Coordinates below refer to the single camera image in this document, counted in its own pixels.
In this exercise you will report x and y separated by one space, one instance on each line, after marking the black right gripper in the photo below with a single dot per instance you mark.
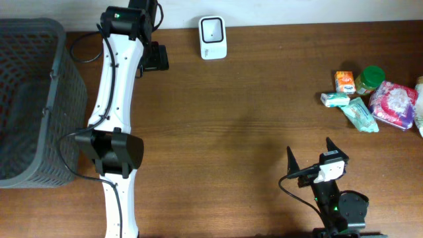
293 166

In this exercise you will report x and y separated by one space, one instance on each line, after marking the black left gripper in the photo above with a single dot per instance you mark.
159 57

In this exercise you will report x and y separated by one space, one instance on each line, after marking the teal tissue pack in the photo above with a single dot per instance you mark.
335 99

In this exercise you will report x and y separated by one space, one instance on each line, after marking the teal wipes packet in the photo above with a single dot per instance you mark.
356 111

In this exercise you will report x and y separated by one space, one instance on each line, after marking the orange tissue pack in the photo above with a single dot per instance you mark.
344 82

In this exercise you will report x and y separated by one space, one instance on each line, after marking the red purple snack packet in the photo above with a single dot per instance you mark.
394 104

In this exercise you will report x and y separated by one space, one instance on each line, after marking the green lid jar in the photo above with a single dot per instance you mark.
369 79

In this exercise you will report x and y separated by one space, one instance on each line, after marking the white bamboo print tube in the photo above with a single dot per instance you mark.
418 106

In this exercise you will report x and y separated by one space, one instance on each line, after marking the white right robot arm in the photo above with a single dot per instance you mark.
341 212

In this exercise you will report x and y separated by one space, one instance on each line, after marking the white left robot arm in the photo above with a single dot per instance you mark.
128 51

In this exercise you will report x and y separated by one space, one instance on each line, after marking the white barcode scanner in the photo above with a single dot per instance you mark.
213 40

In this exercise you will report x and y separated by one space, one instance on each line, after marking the grey plastic mesh basket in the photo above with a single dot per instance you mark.
43 97

